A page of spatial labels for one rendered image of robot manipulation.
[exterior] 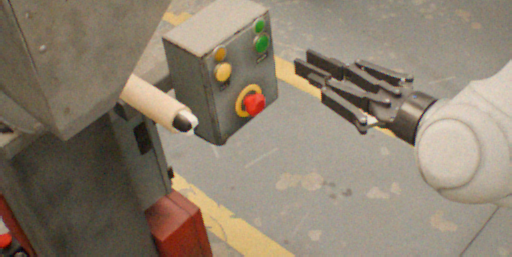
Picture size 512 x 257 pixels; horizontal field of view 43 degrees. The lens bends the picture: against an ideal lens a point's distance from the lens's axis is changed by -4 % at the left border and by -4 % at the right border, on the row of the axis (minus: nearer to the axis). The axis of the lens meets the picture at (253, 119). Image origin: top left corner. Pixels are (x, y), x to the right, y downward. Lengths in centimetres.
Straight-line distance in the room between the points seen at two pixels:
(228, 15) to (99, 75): 59
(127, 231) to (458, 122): 84
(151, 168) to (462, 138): 82
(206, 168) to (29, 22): 195
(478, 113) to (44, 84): 43
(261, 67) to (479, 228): 124
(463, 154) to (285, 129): 183
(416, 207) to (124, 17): 180
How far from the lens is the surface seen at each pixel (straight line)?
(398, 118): 94
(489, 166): 70
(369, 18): 301
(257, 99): 112
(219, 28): 107
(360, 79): 102
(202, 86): 106
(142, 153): 133
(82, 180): 122
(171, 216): 146
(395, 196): 226
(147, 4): 53
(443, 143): 69
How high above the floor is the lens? 173
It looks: 43 degrees down
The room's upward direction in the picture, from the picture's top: 8 degrees counter-clockwise
